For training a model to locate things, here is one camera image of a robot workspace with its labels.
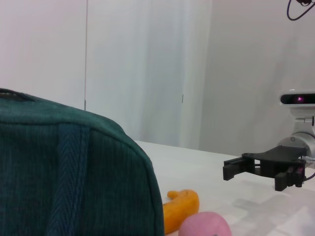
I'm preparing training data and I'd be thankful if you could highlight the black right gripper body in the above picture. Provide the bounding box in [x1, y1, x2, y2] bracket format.
[241, 145, 308, 179]

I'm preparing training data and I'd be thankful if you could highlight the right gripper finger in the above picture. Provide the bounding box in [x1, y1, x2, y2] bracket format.
[222, 158, 250, 182]
[273, 171, 295, 192]

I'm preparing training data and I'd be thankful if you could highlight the pink peach toy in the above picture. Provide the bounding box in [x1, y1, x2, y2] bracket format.
[179, 211, 232, 236]

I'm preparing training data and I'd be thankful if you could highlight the yellow banana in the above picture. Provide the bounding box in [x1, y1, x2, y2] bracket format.
[162, 189, 200, 235]

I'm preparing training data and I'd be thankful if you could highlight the teal insulated lunch bag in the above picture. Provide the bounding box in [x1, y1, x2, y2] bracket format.
[0, 88, 165, 236]

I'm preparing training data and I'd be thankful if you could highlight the right gripper cable with plug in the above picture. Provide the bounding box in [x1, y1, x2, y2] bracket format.
[302, 155, 315, 182]

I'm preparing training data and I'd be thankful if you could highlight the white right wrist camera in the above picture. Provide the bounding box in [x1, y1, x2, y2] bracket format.
[280, 88, 315, 116]

